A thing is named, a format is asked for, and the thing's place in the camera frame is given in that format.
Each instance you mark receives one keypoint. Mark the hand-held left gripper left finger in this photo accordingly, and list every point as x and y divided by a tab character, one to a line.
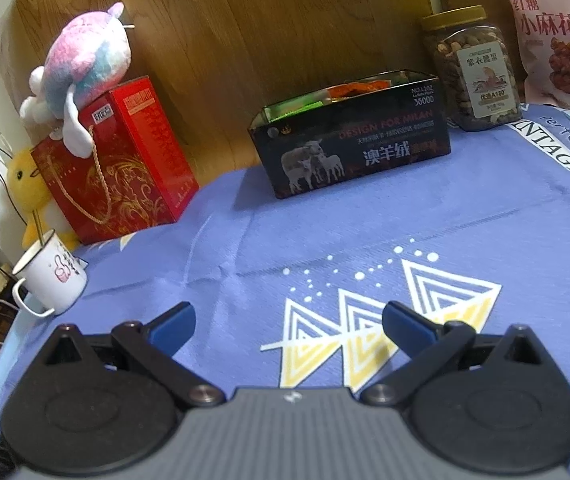
172	325

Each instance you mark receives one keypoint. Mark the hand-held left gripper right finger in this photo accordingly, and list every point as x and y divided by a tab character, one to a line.
405	322

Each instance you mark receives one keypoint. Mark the black tin box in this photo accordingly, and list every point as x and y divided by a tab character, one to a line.
365	150

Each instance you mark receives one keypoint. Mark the white enamel mug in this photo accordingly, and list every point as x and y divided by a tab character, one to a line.
60	275

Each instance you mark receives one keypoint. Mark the blue printed cloth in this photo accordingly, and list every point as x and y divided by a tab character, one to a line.
265	240

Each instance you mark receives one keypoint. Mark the red gift box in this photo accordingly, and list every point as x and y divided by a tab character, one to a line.
130	175

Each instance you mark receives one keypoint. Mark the metal straw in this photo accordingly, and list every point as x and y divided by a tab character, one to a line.
38	232

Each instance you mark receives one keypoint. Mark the yellow duck plush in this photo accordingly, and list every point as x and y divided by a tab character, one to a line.
25	180

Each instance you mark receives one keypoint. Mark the clear nut jar yellow lid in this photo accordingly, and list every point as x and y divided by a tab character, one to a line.
470	85

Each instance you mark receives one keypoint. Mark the pink snack bag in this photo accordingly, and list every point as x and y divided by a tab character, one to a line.
555	35

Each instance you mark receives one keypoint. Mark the pastel plush toy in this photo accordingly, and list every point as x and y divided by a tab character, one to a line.
85	60

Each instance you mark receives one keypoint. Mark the wooden panel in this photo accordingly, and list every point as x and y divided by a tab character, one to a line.
240	25

